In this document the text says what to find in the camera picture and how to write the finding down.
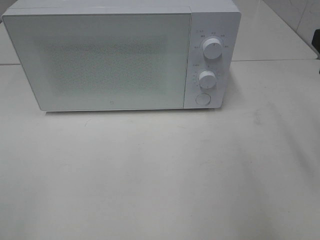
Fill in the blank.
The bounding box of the white microwave door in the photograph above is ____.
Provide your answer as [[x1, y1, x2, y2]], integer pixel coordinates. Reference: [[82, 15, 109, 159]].
[[3, 13, 191, 112]]

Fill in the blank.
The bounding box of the white microwave oven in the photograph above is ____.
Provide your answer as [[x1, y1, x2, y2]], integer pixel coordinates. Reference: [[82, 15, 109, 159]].
[[1, 0, 242, 111]]

